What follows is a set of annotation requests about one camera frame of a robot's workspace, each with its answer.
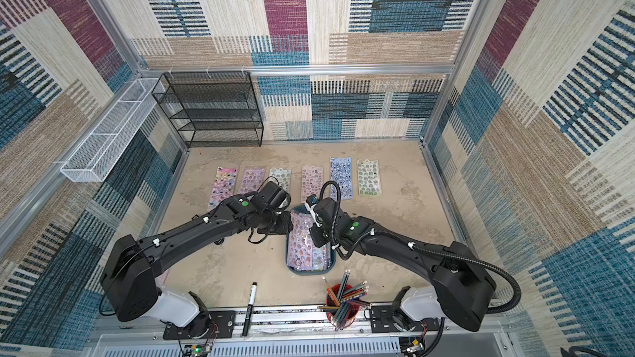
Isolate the purple sticker sheet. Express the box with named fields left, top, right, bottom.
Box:
left=238, top=167, right=266, bottom=194

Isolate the teal plastic storage box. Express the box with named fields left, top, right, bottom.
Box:
left=284, top=204, right=337, bottom=276

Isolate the pink character sticker sheet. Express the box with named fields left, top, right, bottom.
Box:
left=287, top=210, right=331, bottom=271

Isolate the green dinosaur sticker sheet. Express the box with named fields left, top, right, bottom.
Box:
left=270, top=168, right=292, bottom=193

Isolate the pink bonbon sticker sheet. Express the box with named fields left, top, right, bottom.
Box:
left=301, top=165, right=323, bottom=203

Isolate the pink cat sticker sheet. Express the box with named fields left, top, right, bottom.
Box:
left=208, top=167, right=239, bottom=211

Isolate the green frog sticker sheet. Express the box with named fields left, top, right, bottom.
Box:
left=357, top=160, right=382, bottom=196

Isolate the blue penguin sticker sheet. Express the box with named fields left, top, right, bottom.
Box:
left=330, top=157, right=353, bottom=200

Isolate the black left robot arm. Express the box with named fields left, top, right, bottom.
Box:
left=100, top=181, right=291, bottom=340

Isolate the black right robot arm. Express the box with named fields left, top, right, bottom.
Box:
left=305, top=195, right=496, bottom=332

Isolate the black marker pen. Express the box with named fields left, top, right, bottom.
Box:
left=241, top=282, right=257, bottom=337

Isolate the red pencil cup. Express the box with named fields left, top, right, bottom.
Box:
left=320, top=284, right=365, bottom=331

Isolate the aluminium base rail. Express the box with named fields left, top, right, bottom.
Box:
left=83, top=304, right=447, bottom=356

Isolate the black wire shelf rack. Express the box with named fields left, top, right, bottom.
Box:
left=151, top=71, right=264, bottom=149

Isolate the white wire mesh basket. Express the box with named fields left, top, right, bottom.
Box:
left=61, top=79, right=158, bottom=183

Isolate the black corrugated cable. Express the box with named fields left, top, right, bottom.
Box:
left=319, top=180, right=523, bottom=357

